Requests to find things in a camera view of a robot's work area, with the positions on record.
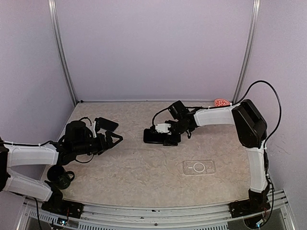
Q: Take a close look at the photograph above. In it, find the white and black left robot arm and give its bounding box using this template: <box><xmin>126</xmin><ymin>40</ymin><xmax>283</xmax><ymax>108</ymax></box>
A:
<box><xmin>0</xmin><ymin>117</ymin><xmax>123</xmax><ymax>213</ymax></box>

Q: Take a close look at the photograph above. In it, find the red patterned small bowl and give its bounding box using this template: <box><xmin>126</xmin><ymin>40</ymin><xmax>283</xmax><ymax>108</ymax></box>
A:
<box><xmin>214</xmin><ymin>98</ymin><xmax>231</xmax><ymax>107</ymax></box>

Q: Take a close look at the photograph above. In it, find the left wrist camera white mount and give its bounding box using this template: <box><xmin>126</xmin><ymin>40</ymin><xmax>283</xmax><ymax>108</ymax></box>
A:
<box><xmin>91</xmin><ymin>117</ymin><xmax>102</xmax><ymax>138</ymax></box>

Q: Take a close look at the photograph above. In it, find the black mug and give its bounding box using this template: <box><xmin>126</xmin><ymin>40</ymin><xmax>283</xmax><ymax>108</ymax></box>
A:
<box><xmin>47</xmin><ymin>165</ymin><xmax>75</xmax><ymax>190</ymax></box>

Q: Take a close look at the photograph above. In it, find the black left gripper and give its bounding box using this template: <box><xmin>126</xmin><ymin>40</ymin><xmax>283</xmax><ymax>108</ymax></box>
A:
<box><xmin>73</xmin><ymin>130</ymin><xmax>123</xmax><ymax>155</ymax></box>

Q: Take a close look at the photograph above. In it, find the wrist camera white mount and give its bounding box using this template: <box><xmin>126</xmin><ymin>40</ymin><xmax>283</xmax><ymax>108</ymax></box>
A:
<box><xmin>151</xmin><ymin>123</ymin><xmax>171</xmax><ymax>135</ymax></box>
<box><xmin>91</xmin><ymin>117</ymin><xmax>102</xmax><ymax>138</ymax></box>

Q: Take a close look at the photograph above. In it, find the black smartphone with teal edge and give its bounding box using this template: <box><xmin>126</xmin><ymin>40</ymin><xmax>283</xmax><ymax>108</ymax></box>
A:
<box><xmin>143</xmin><ymin>128</ymin><xmax>164</xmax><ymax>144</ymax></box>

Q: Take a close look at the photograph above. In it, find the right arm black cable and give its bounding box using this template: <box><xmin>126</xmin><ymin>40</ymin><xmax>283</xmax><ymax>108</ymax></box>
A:
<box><xmin>152</xmin><ymin>80</ymin><xmax>282</xmax><ymax>216</ymax></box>

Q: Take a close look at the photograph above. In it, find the right aluminium frame post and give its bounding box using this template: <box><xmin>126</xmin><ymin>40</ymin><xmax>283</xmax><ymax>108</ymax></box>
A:
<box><xmin>232</xmin><ymin>0</ymin><xmax>260</xmax><ymax>103</ymax></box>

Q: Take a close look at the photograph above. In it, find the left aluminium frame post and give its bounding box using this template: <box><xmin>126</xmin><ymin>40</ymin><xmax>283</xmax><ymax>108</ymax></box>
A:
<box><xmin>48</xmin><ymin>0</ymin><xmax>78</xmax><ymax>106</ymax></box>

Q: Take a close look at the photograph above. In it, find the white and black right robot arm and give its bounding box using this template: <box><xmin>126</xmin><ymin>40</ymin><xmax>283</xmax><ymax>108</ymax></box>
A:
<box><xmin>154</xmin><ymin>99</ymin><xmax>270</xmax><ymax>213</ymax></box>

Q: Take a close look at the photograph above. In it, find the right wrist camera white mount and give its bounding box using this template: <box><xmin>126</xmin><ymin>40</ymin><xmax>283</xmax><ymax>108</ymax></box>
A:
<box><xmin>151</xmin><ymin>123</ymin><xmax>171</xmax><ymax>135</ymax></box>

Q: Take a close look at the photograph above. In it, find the clear magsafe phone case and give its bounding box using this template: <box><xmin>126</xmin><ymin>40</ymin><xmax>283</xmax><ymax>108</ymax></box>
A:
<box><xmin>182</xmin><ymin>160</ymin><xmax>216</xmax><ymax>175</ymax></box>

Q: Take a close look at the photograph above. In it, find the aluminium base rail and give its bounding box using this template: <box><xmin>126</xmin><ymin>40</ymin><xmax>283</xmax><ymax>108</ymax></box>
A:
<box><xmin>13</xmin><ymin>190</ymin><xmax>298</xmax><ymax>230</ymax></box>

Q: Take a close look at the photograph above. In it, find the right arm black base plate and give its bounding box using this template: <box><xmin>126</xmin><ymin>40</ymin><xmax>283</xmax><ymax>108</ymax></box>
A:
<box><xmin>229</xmin><ymin>199</ymin><xmax>271</xmax><ymax>218</ymax></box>

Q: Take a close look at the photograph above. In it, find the aluminium frame post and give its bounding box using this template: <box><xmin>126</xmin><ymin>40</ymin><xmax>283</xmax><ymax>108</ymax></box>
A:
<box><xmin>232</xmin><ymin>0</ymin><xmax>260</xmax><ymax>103</ymax></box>
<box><xmin>48</xmin><ymin>0</ymin><xmax>78</xmax><ymax>106</ymax></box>

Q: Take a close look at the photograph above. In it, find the black phone with purple edge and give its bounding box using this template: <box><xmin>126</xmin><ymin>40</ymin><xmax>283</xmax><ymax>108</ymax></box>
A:
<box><xmin>96</xmin><ymin>117</ymin><xmax>118</xmax><ymax>132</ymax></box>

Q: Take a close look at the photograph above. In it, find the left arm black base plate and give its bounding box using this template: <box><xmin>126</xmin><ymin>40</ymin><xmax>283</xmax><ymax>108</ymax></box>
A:
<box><xmin>41</xmin><ymin>200</ymin><xmax>84</xmax><ymax>219</ymax></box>

